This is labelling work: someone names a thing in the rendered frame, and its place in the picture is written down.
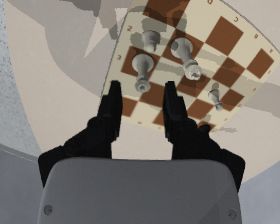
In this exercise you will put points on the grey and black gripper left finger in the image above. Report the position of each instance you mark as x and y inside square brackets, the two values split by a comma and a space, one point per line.
[95, 140]

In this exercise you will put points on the white pawn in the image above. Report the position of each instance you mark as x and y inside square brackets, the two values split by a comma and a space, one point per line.
[214, 96]
[151, 39]

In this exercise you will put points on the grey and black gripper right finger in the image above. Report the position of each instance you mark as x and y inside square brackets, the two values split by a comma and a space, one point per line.
[187, 140]

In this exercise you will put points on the black chess piece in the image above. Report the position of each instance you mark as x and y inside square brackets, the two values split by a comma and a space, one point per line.
[205, 129]

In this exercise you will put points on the brown and cream chessboard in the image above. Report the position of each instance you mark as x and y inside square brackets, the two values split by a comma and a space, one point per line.
[235, 59]

